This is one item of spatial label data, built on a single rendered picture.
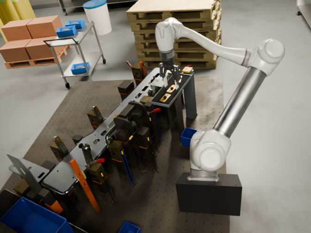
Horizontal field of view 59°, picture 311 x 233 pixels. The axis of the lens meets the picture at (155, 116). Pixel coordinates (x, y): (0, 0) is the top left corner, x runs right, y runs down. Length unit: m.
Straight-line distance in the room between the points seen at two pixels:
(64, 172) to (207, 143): 0.87
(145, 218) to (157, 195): 0.17
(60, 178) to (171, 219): 0.70
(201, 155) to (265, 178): 1.52
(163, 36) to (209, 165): 0.77
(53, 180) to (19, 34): 4.60
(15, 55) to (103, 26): 1.84
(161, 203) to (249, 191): 1.11
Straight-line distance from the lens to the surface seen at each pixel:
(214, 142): 1.39
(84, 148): 1.51
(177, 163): 1.97
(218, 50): 1.66
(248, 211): 2.58
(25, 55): 5.77
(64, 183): 1.69
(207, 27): 4.05
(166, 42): 1.64
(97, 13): 6.11
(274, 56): 1.46
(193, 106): 2.21
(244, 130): 3.22
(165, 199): 1.80
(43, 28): 5.77
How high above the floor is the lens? 2.20
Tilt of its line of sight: 39 degrees down
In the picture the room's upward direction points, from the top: 11 degrees counter-clockwise
